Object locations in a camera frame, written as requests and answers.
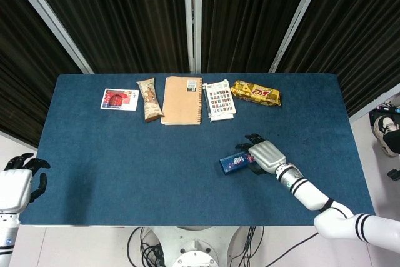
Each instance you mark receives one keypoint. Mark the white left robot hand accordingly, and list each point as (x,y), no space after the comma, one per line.
(14,185)

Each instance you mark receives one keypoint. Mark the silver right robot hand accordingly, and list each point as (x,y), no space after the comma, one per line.
(267,156)

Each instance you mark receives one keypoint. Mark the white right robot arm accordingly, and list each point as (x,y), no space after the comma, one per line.
(312,195)

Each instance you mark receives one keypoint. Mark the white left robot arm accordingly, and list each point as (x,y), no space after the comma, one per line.
(7,239)

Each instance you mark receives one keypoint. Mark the yellow biscuit package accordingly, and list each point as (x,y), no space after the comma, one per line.
(256,92)

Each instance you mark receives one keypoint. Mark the white stamp-print booklet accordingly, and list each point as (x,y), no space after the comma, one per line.
(220,101)

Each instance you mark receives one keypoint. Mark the kraft spiral notebook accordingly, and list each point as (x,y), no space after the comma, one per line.
(181,101)

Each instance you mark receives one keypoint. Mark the blue table cloth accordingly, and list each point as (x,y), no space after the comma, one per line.
(125,170)

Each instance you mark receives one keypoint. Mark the black and white sneaker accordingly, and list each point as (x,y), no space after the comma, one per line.
(386,131)

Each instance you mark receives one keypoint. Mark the small black object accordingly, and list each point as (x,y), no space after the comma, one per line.
(394,174)

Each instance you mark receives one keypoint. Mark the beige snack packet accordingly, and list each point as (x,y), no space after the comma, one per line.
(150,101)

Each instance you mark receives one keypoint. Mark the red picture card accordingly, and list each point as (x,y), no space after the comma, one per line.
(118,99)

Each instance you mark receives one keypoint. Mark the dark pleated curtain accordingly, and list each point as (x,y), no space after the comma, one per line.
(125,13)

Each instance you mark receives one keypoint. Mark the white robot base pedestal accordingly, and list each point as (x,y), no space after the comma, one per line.
(193,245)

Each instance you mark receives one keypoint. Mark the white frame bar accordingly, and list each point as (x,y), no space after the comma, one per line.
(375,104)

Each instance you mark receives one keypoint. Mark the white slanted frame post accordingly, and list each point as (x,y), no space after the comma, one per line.
(50,13)
(297,17)

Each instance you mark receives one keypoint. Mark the white vertical frame post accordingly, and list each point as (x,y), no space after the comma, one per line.
(192,13)

